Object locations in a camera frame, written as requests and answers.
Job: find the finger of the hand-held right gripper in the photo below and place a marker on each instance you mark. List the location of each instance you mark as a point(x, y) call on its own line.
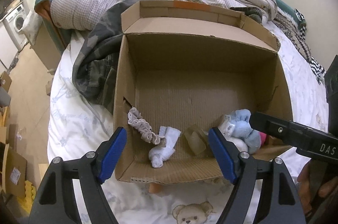
point(277, 129)

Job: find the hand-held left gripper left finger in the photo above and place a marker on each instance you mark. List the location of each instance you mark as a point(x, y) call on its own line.
point(113, 155)

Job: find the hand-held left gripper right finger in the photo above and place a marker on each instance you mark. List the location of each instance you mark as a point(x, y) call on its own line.
point(221, 155)

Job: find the translucent beige nylon sock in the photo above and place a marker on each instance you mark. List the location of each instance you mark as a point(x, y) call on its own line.
point(195, 141)

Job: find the light blue fluffy socks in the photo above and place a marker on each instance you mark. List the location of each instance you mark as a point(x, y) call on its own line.
point(243, 129)

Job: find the beige lace sock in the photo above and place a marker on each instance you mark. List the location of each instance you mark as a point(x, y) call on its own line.
point(144, 126)

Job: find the white frilly sock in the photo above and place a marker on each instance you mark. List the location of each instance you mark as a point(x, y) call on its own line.
point(163, 150)

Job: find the brown cardboard box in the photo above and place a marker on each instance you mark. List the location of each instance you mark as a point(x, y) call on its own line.
point(198, 60)

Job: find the person's right hand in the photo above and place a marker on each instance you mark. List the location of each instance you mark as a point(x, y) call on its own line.
point(307, 176)

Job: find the black white striped cloth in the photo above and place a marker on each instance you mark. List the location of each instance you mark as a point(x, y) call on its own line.
point(315, 65)

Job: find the yellow foam mat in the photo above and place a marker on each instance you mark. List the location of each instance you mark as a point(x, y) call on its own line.
point(29, 195)

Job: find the patterned knit blanket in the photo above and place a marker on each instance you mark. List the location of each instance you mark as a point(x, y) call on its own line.
point(293, 34)

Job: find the camouflage pants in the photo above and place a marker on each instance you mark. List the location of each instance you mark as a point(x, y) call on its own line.
point(100, 55)

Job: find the flat cardboard box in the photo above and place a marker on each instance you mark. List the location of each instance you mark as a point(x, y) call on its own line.
point(13, 171)

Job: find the grey ribbed garment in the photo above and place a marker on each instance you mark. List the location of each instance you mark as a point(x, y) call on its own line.
point(250, 14)

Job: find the wooden bedside cabinet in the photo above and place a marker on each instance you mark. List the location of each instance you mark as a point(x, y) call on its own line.
point(46, 49)

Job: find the small cardboard box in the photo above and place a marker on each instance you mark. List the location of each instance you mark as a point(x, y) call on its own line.
point(5, 81)

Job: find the white kitchen cabinet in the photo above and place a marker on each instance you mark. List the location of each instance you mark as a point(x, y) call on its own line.
point(8, 44)

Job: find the white pillow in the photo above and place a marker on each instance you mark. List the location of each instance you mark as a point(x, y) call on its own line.
point(30, 24)

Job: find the white washing machine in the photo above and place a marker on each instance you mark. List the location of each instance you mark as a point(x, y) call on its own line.
point(15, 23)

